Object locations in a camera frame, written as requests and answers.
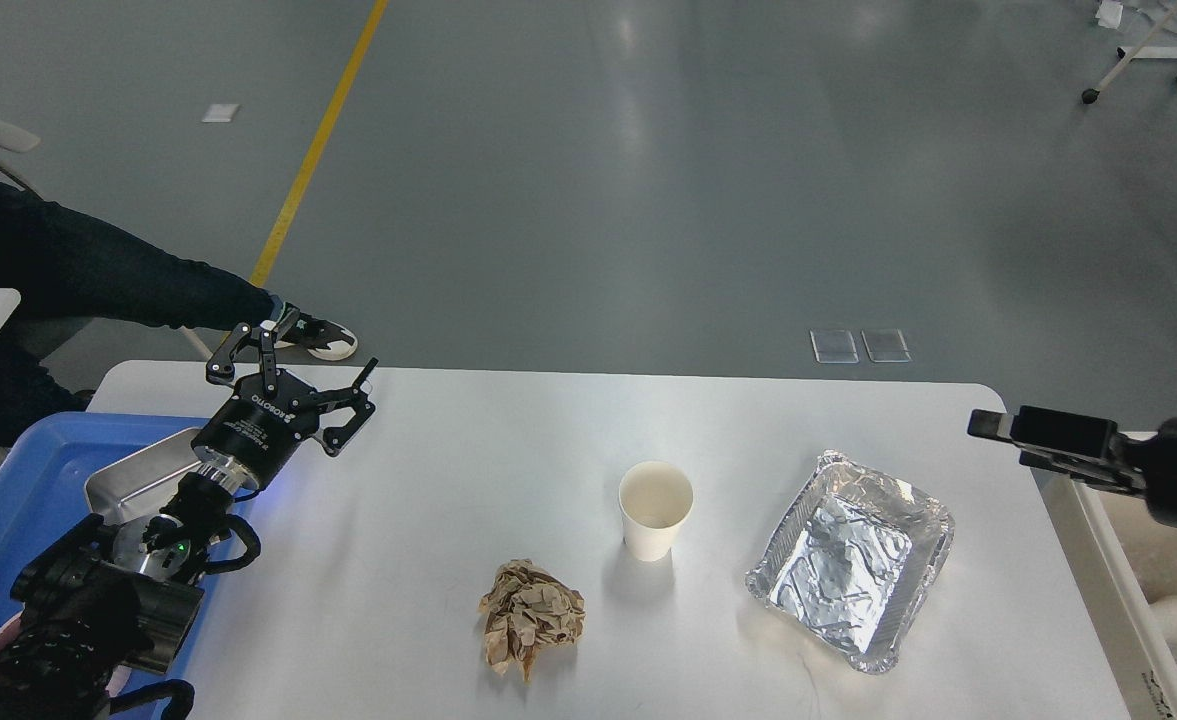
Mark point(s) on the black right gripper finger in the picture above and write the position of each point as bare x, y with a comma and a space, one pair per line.
1049, 433
1093, 472

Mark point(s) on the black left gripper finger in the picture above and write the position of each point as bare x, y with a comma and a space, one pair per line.
356, 398
261, 339

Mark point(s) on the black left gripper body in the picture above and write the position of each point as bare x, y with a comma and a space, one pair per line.
257, 430

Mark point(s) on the stainless steel rectangular tray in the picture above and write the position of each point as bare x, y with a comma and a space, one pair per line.
140, 484

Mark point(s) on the aluminium foil tray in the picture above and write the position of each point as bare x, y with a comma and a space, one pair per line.
852, 560

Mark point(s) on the pink ribbed mug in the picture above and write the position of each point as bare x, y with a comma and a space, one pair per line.
10, 629

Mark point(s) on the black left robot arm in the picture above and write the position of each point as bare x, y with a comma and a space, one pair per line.
106, 608

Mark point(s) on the white plastic bin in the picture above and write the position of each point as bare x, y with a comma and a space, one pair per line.
1125, 564

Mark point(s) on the seated person in black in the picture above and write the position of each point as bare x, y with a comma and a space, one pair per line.
66, 264

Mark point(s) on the clear floor plate right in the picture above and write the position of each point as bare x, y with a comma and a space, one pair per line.
886, 346

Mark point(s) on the clear floor plate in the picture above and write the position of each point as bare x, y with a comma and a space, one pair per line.
886, 346
834, 347

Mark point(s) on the blue plastic bin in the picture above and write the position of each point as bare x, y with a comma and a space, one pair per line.
42, 481

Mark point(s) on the crumpled brown paper ball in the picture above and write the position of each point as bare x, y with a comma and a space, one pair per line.
527, 610

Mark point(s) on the white paper scrap on floor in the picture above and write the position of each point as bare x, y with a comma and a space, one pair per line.
220, 113

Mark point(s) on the clear floor plate left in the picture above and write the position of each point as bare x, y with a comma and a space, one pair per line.
834, 347

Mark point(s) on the white paper cup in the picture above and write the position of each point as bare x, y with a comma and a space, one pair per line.
654, 498

